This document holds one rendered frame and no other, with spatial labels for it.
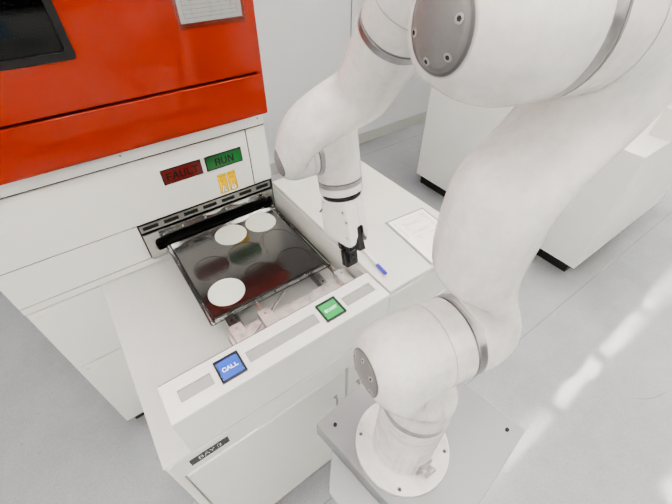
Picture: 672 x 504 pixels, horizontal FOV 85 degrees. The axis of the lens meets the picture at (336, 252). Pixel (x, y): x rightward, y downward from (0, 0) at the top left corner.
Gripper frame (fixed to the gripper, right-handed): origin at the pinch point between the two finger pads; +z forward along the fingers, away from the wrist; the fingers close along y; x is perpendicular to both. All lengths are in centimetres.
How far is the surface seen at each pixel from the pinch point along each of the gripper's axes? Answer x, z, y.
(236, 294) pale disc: -20.2, 16.2, -27.4
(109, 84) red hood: -27, -37, -46
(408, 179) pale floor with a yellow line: 167, 81, -153
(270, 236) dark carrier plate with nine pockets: -1.1, 12.9, -42.9
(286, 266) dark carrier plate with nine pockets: -3.7, 16.0, -28.7
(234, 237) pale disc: -11, 12, -49
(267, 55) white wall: 87, -23, -206
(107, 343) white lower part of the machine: -59, 41, -68
